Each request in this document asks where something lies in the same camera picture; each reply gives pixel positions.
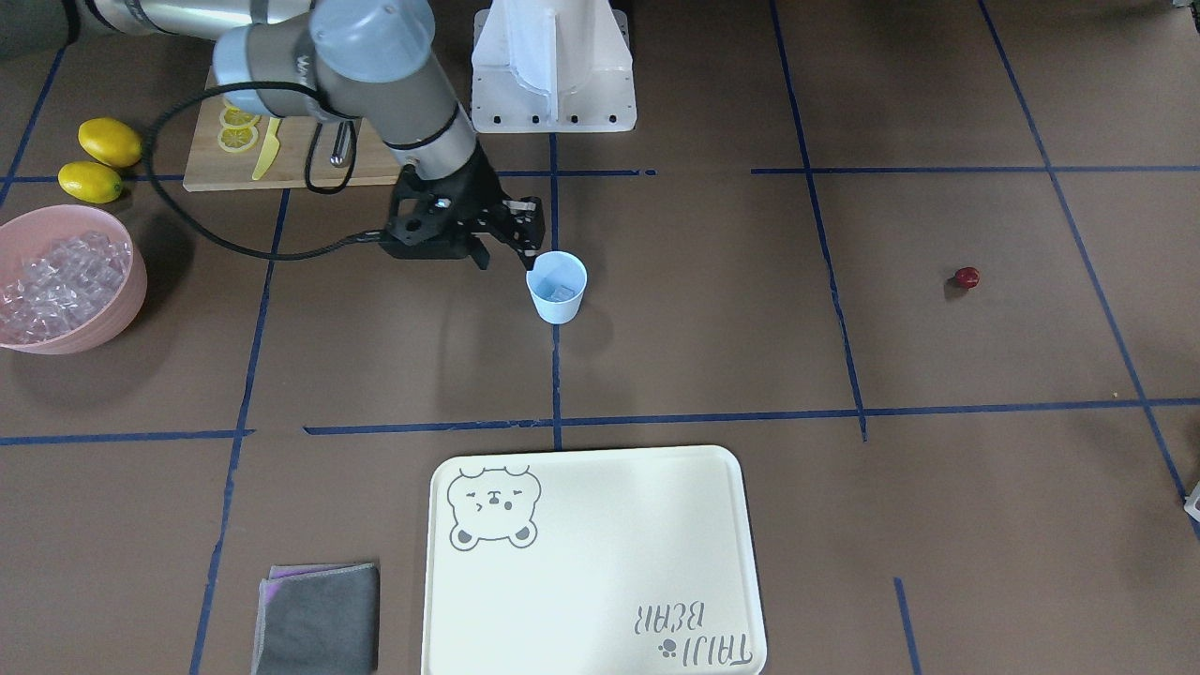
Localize wooden cutting board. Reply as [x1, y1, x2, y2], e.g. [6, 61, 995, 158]
[184, 95, 401, 192]

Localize pink bowl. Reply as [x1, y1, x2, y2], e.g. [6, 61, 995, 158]
[1, 204, 146, 356]

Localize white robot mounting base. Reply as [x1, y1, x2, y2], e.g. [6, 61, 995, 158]
[469, 1, 638, 135]

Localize yellow lemon lower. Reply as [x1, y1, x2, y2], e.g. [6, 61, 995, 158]
[56, 161, 124, 204]

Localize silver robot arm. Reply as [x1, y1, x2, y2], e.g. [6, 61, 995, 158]
[65, 1, 545, 270]

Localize grey folded cloth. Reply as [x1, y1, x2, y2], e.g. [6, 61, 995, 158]
[251, 562, 379, 674]

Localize cream bear serving tray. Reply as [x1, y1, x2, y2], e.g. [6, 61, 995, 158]
[421, 444, 768, 674]

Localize yellow lemon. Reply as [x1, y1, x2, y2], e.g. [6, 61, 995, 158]
[56, 161, 124, 204]
[77, 118, 143, 171]

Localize yellow plastic knife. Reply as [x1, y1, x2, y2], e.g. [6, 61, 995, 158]
[251, 118, 282, 181]

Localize clear ice cube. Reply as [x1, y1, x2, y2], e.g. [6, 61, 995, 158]
[546, 285, 578, 304]

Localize ice cubes pile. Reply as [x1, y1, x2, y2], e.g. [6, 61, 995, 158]
[1, 231, 132, 345]

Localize yellow lemon upper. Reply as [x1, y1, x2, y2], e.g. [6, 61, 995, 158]
[77, 118, 143, 171]

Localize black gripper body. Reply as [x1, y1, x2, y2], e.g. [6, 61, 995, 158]
[379, 142, 508, 259]

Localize light blue plastic cup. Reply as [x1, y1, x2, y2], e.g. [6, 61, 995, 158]
[526, 251, 589, 325]

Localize lemon slice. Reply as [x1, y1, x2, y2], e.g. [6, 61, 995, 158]
[218, 106, 262, 129]
[216, 127, 259, 154]

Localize red strawberry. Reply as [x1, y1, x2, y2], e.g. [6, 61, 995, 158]
[954, 265, 982, 289]

